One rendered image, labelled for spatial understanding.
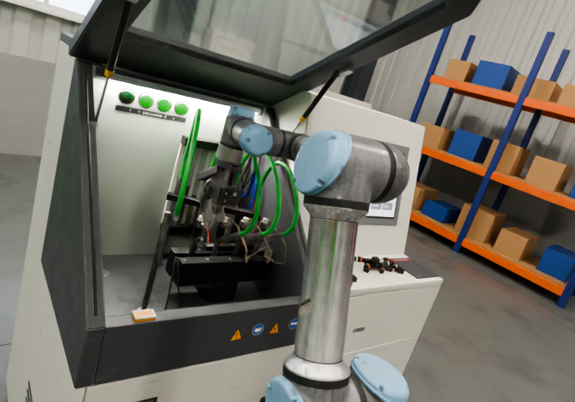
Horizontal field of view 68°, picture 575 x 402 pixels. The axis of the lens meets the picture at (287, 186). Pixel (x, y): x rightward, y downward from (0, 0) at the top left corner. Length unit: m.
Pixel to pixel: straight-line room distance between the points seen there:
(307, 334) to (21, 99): 4.59
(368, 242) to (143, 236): 0.90
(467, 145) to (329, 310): 5.90
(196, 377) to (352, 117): 1.03
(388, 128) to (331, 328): 1.21
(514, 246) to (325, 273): 5.63
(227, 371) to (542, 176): 5.29
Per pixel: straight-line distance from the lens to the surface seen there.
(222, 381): 1.36
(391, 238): 1.94
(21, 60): 5.02
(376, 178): 0.74
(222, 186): 1.18
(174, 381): 1.27
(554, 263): 6.21
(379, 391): 0.83
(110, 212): 1.53
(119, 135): 1.44
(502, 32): 8.03
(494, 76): 6.52
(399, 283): 1.69
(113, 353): 1.12
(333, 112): 1.58
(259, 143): 1.04
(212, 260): 1.36
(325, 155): 0.69
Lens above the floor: 1.58
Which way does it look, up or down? 14 degrees down
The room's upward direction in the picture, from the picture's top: 17 degrees clockwise
